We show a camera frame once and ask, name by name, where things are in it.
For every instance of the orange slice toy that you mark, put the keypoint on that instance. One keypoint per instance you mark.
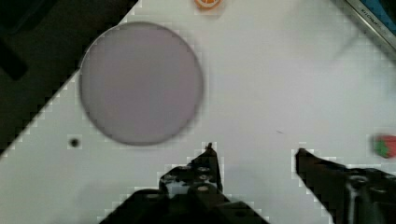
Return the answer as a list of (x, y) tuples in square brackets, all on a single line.
[(207, 4)]

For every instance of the lilac round plate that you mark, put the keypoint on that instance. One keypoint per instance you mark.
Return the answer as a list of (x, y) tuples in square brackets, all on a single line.
[(140, 83)]

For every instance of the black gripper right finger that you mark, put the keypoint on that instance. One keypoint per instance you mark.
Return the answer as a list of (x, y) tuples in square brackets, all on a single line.
[(350, 195)]

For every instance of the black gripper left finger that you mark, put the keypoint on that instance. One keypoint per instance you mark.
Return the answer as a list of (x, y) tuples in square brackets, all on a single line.
[(188, 194)]

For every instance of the red strawberry toy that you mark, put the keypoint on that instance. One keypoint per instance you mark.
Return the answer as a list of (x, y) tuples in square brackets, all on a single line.
[(385, 146)]

